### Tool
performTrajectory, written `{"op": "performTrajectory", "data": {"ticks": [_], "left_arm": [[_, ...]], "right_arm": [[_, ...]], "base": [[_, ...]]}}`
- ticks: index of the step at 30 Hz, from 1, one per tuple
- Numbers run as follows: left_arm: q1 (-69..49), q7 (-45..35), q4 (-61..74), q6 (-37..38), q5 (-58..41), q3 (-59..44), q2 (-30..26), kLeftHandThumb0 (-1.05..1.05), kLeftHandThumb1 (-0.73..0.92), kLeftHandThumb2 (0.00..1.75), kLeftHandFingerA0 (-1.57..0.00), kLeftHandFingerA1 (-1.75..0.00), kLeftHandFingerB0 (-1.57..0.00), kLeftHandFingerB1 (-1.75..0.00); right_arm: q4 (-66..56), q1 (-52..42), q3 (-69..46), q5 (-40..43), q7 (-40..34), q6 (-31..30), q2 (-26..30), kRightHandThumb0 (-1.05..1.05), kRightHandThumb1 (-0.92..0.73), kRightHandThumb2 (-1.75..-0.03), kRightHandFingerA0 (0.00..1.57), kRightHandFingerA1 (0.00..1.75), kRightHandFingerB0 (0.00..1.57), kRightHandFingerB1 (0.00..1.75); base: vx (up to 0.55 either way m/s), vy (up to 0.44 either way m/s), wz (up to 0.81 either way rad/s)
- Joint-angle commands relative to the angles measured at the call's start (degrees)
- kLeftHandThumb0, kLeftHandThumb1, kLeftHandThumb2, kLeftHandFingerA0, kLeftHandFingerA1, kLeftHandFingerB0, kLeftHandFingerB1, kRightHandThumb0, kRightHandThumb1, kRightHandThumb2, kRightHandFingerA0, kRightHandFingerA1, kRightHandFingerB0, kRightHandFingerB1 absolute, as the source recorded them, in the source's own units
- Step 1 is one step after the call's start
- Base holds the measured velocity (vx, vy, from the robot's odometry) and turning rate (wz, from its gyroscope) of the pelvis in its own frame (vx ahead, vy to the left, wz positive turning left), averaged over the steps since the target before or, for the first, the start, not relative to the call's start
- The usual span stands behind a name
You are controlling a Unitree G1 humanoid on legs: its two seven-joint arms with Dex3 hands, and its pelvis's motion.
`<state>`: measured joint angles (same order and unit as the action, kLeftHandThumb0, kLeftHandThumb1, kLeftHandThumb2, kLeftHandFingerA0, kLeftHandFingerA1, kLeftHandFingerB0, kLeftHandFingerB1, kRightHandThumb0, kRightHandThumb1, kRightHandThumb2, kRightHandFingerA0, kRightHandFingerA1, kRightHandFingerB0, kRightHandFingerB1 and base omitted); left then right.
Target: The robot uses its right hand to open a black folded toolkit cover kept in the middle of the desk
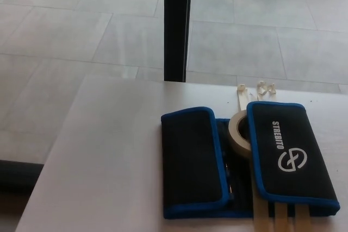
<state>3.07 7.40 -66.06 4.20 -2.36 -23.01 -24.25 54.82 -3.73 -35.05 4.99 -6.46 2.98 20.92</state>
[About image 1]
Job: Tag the black toolkit case blue trim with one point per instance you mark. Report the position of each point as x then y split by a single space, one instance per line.
190 156

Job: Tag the beige masking tape roll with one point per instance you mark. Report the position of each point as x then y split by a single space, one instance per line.
235 139

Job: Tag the black vertical post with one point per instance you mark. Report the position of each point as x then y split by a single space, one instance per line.
176 25

